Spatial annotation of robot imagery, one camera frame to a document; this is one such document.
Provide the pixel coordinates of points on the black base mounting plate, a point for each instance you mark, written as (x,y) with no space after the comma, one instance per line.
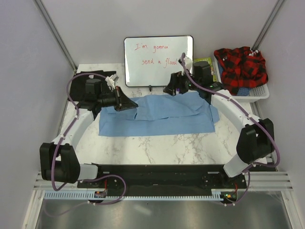
(164,180)

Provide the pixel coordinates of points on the blue checkered cloth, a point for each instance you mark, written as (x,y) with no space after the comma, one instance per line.
(243,91)

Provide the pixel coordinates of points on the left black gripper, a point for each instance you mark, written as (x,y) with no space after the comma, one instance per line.
(122,101)

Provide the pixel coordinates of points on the red black plaid shirt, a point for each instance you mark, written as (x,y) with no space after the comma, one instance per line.
(242,68)

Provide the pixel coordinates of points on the light blue long sleeve shirt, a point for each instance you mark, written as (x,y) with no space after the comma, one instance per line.
(160,115)

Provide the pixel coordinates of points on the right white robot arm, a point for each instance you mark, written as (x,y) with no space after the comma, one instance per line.
(256,135)

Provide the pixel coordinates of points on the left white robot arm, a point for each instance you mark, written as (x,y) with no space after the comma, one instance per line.
(59,162)

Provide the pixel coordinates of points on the white dry-erase board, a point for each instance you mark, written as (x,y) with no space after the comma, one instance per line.
(150,61)

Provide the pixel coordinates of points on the green paperback book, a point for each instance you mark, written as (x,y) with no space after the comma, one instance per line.
(205,64)

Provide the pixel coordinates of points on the white slotted cable duct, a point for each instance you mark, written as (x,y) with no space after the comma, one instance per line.
(93,195)

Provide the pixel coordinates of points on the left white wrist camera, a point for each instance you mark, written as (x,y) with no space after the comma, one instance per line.
(112,80)

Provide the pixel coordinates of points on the folded black shirt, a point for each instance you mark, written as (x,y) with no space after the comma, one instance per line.
(77,91)

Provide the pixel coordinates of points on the white plastic basket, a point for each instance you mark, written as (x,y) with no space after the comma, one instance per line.
(255,94)

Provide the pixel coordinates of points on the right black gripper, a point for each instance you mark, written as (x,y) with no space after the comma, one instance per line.
(175,81)

